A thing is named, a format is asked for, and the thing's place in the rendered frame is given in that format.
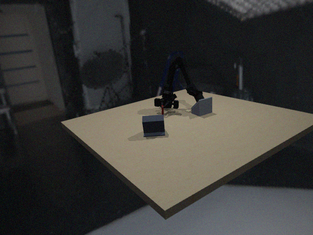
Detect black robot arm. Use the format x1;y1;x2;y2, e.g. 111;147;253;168
160;57;204;102

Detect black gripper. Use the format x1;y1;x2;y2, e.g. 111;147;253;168
154;98;179;109

